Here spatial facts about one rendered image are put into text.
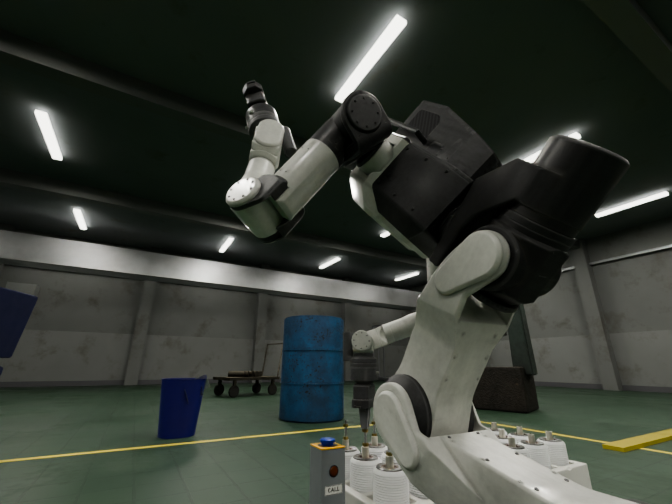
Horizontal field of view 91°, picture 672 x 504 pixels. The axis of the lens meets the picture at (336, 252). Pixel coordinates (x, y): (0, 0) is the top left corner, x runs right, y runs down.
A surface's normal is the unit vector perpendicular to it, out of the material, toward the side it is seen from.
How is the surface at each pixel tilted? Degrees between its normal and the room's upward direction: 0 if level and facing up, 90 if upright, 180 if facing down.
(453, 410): 109
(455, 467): 45
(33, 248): 90
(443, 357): 90
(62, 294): 90
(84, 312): 90
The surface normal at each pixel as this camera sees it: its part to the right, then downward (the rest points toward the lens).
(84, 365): 0.50, -0.28
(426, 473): -0.63, 0.04
